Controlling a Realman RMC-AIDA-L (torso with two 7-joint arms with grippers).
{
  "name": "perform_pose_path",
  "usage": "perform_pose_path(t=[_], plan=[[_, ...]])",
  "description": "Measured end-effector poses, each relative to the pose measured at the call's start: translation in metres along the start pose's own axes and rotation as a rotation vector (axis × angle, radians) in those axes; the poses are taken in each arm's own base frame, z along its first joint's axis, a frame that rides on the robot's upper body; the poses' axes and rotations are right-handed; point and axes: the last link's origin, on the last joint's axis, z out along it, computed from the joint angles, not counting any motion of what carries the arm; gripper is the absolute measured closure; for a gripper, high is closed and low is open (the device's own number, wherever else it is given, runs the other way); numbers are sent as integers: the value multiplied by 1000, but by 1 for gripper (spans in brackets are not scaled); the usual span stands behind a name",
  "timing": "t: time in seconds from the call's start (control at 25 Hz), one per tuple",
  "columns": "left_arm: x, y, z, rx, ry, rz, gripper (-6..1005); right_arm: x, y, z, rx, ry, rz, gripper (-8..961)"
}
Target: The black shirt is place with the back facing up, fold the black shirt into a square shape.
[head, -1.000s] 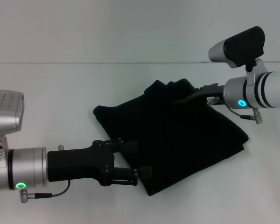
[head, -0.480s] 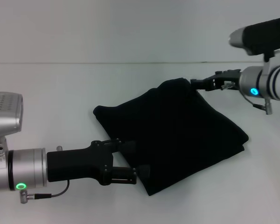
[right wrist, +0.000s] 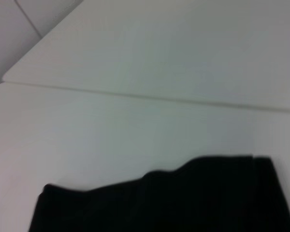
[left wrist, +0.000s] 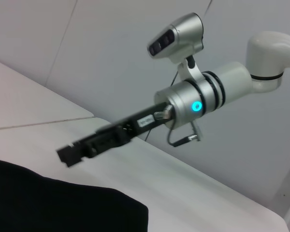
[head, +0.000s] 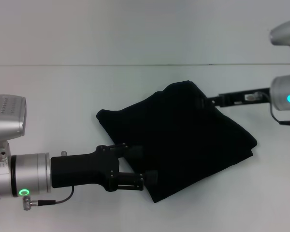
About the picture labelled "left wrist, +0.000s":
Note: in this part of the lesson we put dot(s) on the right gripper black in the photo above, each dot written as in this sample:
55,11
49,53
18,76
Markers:
133,125

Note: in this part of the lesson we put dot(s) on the black shirt with white print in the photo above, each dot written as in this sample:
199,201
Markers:
62,200

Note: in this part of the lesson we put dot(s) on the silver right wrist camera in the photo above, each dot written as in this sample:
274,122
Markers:
176,38

